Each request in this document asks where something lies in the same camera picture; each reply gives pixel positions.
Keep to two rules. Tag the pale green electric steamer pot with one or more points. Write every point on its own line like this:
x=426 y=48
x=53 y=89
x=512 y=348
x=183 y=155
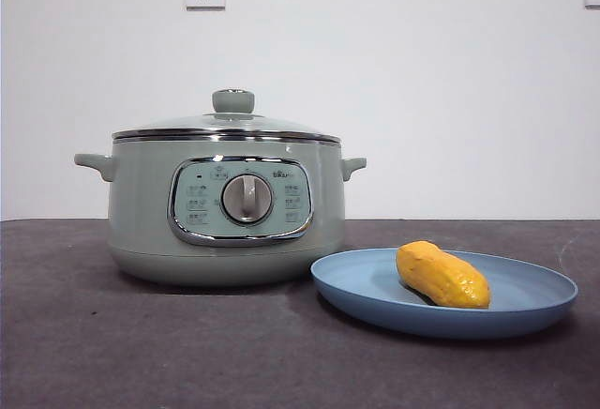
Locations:
x=140 y=202

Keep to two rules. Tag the yellow corn cob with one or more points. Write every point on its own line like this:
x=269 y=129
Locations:
x=441 y=277

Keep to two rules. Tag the blue round plate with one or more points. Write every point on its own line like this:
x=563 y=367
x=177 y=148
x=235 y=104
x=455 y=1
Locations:
x=365 y=287

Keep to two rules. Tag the glass lid with green knob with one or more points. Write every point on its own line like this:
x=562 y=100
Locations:
x=232 y=100

